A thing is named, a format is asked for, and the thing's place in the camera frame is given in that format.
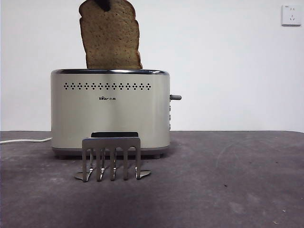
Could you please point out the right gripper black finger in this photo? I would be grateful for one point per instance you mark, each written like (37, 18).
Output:
(102, 4)

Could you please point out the brown bread slice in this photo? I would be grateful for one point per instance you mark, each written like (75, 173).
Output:
(111, 40)

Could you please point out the cream two-slot toaster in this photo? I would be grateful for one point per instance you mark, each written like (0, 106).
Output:
(109, 114)

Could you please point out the grey toaster lever knob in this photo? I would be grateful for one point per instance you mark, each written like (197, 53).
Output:
(177, 97)

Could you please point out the shiny steel toast rack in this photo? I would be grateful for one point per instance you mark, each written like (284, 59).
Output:
(111, 143)

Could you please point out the white wall power outlet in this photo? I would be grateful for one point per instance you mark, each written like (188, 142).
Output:
(291, 15)

